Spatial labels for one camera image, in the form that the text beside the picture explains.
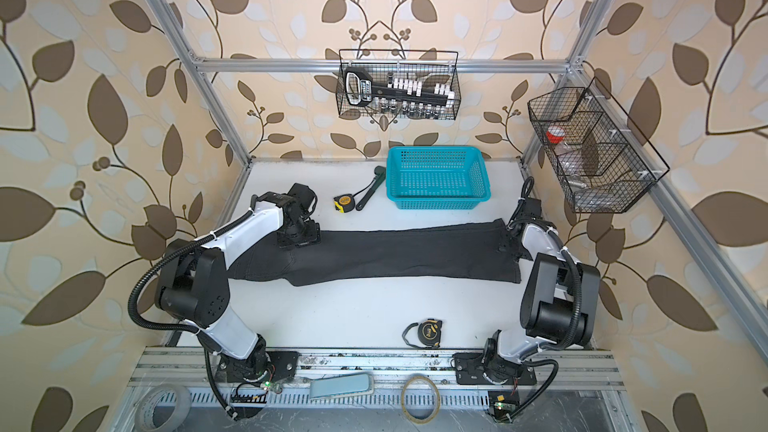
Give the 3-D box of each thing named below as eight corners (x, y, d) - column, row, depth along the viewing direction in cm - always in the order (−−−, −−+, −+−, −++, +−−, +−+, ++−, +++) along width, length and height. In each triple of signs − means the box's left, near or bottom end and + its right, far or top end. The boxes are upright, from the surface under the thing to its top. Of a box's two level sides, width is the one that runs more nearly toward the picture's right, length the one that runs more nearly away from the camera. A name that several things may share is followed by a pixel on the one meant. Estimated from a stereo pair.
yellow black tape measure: (333, 212, 107) (332, 207, 105) (335, 198, 111) (334, 193, 109) (353, 212, 107) (352, 207, 105) (355, 198, 111) (354, 193, 109)
